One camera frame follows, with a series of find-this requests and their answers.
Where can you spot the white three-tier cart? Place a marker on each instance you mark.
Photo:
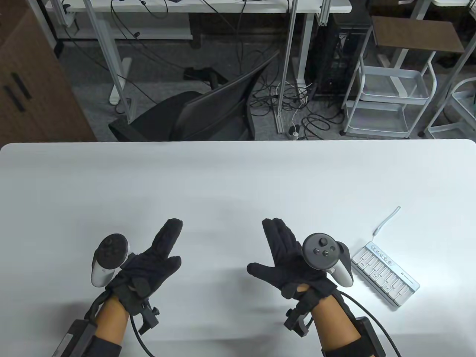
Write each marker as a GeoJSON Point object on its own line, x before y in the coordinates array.
{"type": "Point", "coordinates": [394, 83]}

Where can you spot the black right wrist mount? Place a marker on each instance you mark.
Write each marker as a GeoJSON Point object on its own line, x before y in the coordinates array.
{"type": "Point", "coordinates": [297, 319]}

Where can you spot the black computer tower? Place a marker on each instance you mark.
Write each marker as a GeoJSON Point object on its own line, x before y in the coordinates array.
{"type": "Point", "coordinates": [334, 55]}

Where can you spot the black office chair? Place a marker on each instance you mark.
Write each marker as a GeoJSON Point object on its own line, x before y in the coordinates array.
{"type": "Point", "coordinates": [212, 111]}

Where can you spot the white and black right controller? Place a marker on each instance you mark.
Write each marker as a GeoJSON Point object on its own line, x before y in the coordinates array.
{"type": "Point", "coordinates": [318, 253]}

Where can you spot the black right forearm sensor box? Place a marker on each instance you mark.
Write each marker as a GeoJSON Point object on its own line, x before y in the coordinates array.
{"type": "Point", "coordinates": [370, 334]}

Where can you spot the white metal rack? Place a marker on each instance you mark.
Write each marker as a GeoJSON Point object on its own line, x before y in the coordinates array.
{"type": "Point", "coordinates": [461, 96]}

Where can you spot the brown top side table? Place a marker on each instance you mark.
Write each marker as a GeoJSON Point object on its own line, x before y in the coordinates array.
{"type": "Point", "coordinates": [416, 33]}

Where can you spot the person's left forearm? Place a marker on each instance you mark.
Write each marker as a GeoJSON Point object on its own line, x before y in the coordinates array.
{"type": "Point", "coordinates": [111, 319]}

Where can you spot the person's left hand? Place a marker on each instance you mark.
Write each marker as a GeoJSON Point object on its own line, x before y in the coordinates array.
{"type": "Point", "coordinates": [148, 266]}

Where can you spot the white power strip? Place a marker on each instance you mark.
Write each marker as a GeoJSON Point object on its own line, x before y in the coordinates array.
{"type": "Point", "coordinates": [293, 133]}

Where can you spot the black left forearm sensor box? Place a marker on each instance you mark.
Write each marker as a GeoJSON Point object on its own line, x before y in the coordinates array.
{"type": "Point", "coordinates": [74, 338]}

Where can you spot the white and black left controller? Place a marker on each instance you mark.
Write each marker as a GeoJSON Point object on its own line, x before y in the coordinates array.
{"type": "Point", "coordinates": [100, 273]}

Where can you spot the black wrist mount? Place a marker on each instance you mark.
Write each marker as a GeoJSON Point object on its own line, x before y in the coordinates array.
{"type": "Point", "coordinates": [297, 319]}
{"type": "Point", "coordinates": [148, 318]}

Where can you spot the black left wrist mount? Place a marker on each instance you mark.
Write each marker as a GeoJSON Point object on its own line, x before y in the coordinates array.
{"type": "Point", "coordinates": [148, 318]}

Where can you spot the white toy piano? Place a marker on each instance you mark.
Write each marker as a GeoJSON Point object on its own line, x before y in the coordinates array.
{"type": "Point", "coordinates": [386, 277]}

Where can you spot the white background desk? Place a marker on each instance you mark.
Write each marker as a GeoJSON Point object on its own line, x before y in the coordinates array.
{"type": "Point", "coordinates": [156, 33]}

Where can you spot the person's right hand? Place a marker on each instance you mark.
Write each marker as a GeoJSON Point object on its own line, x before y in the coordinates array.
{"type": "Point", "coordinates": [286, 260]}

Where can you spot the brown wooden cabinet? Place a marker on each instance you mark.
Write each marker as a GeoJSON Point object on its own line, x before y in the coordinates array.
{"type": "Point", "coordinates": [37, 93]}

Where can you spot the white and black controller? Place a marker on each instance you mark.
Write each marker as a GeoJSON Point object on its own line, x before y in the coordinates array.
{"type": "Point", "coordinates": [100, 273]}
{"type": "Point", "coordinates": [318, 253]}

